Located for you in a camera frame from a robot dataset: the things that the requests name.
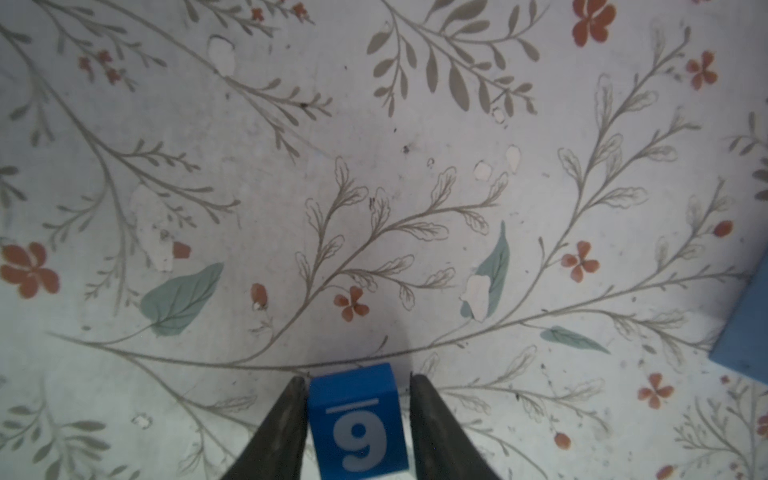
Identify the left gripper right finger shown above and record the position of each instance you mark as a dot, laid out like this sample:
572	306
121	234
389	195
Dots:
442	450

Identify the blue number nine cube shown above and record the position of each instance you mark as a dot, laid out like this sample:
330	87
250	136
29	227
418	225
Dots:
356	424

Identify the light blue plank block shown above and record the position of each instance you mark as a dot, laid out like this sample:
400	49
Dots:
742	345

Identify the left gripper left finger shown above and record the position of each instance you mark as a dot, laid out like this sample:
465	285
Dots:
277	448

